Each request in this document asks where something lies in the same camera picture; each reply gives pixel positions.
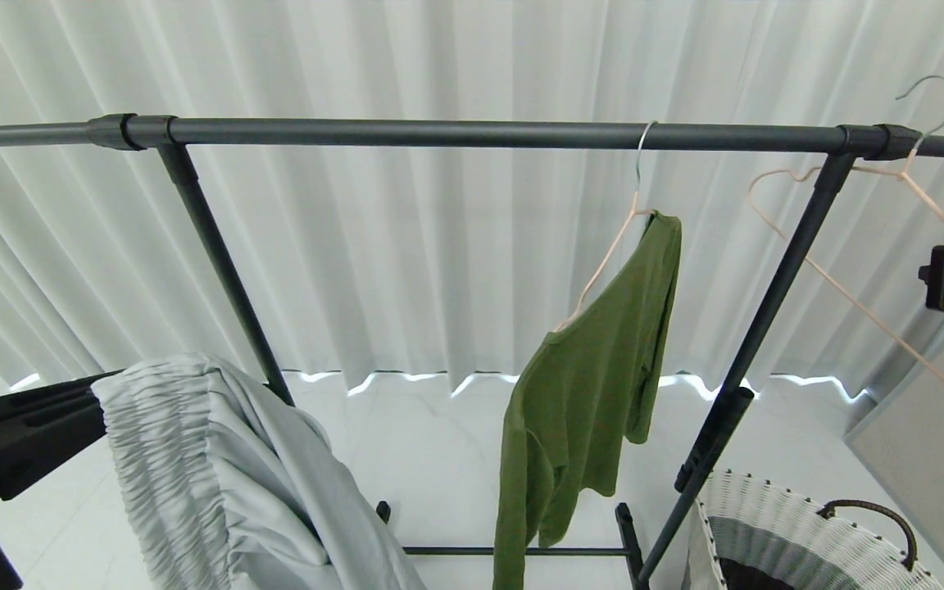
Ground pink clothes hanger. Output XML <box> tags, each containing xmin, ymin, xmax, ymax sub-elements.
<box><xmin>554</xmin><ymin>120</ymin><xmax>661</xmax><ymax>333</ymax></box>
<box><xmin>747</xmin><ymin>75</ymin><xmax>944</xmax><ymax>427</ymax></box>

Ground pale grey shorts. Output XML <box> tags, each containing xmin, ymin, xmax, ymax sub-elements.
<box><xmin>91</xmin><ymin>352</ymin><xmax>428</xmax><ymax>590</ymax></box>

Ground green printed shirt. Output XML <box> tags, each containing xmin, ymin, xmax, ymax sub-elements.
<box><xmin>492</xmin><ymin>211</ymin><xmax>683</xmax><ymax>590</ymax></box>

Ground white laundry basket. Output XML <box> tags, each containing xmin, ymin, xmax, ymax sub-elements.
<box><xmin>685</xmin><ymin>470</ymin><xmax>944</xmax><ymax>590</ymax></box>

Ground black clothes rack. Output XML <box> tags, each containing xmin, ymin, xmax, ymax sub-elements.
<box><xmin>0</xmin><ymin>113</ymin><xmax>944</xmax><ymax>590</ymax></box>

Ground white curtain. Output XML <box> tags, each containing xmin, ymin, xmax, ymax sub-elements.
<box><xmin>0</xmin><ymin>0</ymin><xmax>944</xmax><ymax>402</ymax></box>

